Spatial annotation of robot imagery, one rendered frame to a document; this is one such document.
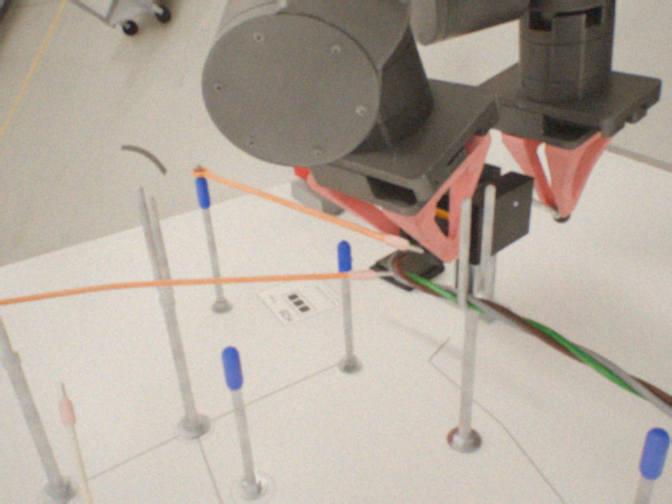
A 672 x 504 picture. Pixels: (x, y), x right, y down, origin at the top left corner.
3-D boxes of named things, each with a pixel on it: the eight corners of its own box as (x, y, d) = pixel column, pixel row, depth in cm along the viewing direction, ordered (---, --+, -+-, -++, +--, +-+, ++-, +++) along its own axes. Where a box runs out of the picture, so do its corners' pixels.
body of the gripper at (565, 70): (607, 148, 40) (616, 25, 36) (472, 113, 47) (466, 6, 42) (662, 106, 43) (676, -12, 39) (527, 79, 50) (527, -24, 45)
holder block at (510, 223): (529, 234, 43) (535, 176, 41) (475, 267, 40) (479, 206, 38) (476, 214, 46) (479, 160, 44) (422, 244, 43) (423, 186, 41)
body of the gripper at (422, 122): (429, 212, 30) (376, 76, 25) (284, 163, 37) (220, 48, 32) (508, 121, 32) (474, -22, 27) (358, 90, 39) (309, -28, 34)
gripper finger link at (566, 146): (568, 246, 46) (573, 122, 41) (484, 214, 51) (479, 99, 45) (620, 201, 49) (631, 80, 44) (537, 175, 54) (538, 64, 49)
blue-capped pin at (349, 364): (367, 365, 40) (363, 240, 36) (349, 377, 39) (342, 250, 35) (350, 354, 41) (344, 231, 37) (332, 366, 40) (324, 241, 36)
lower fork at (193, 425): (171, 423, 37) (116, 188, 30) (202, 409, 38) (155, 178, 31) (185, 445, 35) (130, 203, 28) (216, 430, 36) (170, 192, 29)
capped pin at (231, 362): (237, 478, 33) (212, 339, 29) (267, 474, 33) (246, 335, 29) (236, 502, 32) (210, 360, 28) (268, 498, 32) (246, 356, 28)
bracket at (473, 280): (511, 309, 44) (517, 244, 42) (489, 324, 43) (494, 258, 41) (456, 284, 47) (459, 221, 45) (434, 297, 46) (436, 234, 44)
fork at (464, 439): (462, 422, 36) (476, 178, 29) (490, 439, 34) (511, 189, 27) (438, 441, 35) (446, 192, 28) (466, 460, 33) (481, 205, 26)
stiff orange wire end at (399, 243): (415, 262, 31) (415, 252, 31) (186, 177, 41) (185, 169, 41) (430, 251, 32) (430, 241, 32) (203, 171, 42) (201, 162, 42)
